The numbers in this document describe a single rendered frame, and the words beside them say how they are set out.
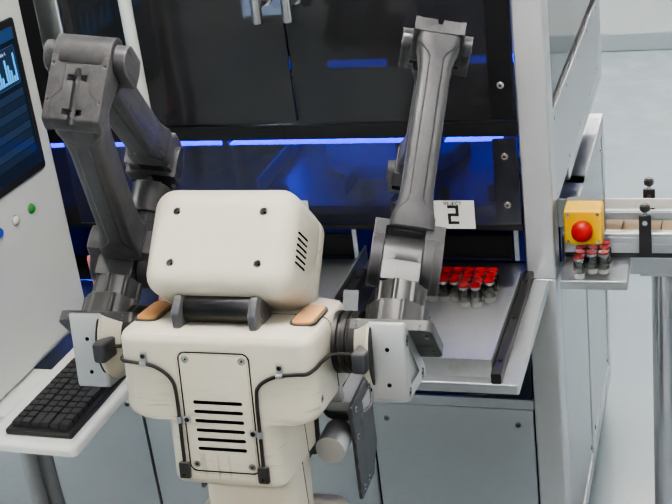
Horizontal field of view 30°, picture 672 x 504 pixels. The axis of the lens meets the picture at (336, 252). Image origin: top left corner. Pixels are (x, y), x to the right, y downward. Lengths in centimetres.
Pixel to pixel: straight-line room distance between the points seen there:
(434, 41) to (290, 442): 62
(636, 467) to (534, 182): 127
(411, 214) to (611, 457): 187
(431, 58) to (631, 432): 198
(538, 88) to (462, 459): 85
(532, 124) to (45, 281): 103
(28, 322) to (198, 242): 97
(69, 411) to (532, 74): 105
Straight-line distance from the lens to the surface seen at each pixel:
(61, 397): 244
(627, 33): 708
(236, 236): 165
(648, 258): 258
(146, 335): 169
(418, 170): 179
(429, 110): 182
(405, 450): 277
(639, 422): 368
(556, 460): 271
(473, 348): 227
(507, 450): 272
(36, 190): 260
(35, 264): 260
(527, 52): 233
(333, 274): 260
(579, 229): 241
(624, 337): 411
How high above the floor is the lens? 198
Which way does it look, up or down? 24 degrees down
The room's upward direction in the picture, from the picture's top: 7 degrees counter-clockwise
